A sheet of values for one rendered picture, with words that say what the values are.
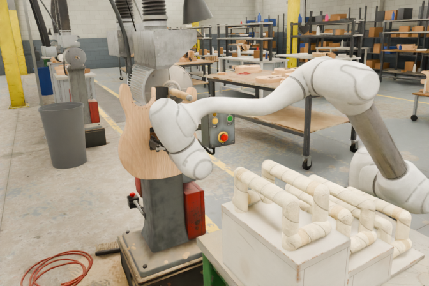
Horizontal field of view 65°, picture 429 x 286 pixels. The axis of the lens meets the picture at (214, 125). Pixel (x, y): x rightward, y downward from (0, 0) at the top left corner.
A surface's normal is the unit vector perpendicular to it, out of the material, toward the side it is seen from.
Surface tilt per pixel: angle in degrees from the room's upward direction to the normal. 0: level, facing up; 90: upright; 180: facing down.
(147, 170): 87
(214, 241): 0
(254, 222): 0
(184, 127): 88
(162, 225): 90
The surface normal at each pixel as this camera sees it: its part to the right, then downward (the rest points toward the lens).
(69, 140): 0.57, 0.26
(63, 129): 0.37, 0.29
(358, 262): -0.03, -0.96
